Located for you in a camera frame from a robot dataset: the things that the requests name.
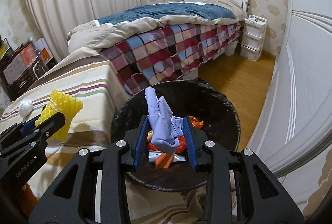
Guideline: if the orange plastic bag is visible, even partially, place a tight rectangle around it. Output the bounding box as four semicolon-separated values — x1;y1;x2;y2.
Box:
189;116;204;129

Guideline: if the cardboard boxes stack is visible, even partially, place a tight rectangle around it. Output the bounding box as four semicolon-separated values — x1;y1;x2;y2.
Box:
1;38;56;101

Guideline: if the white wardrobe door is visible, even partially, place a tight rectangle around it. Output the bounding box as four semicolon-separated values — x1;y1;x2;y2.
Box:
248;0;331;177

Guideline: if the blue beige duvet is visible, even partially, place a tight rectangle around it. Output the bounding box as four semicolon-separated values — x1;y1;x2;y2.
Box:
68;0;247;53

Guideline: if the striped table cloth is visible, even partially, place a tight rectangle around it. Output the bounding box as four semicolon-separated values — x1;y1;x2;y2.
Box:
1;48;205;223

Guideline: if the white plastic drawer unit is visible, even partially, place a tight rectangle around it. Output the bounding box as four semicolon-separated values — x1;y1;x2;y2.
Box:
240;15;267;61

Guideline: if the small white waste bin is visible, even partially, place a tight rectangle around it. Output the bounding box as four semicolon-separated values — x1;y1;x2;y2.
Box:
224;39;239;56

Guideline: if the plaid bed sheet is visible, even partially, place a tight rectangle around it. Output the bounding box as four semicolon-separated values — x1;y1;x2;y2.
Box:
101;22;241;95

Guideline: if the black lined trash bin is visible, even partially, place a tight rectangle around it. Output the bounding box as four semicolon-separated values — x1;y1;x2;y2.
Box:
111;79;241;193

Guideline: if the red plastic bag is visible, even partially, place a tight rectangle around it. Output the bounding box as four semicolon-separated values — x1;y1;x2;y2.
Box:
148;136;186;153

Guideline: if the white plastic bag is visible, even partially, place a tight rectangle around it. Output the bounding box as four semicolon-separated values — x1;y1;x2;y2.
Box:
18;97;33;118

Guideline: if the yellow foam fruit net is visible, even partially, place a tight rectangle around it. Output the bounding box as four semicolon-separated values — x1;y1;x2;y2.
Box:
35;90;83;142

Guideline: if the teal white toothpaste box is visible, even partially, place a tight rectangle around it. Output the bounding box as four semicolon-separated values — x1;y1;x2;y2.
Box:
148;151;186;163

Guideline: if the lavender cloth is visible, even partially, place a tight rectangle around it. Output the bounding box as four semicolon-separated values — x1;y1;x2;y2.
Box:
145;87;183;155

